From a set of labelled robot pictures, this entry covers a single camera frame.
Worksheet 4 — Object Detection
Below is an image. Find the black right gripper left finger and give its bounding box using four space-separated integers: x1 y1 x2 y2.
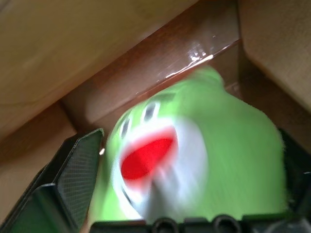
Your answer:
0 128 104 233

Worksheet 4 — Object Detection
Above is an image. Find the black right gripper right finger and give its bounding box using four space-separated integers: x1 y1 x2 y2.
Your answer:
277 127 311 215

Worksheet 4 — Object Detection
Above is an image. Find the green frog plush toy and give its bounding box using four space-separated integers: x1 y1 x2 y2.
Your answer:
90 65 288 228

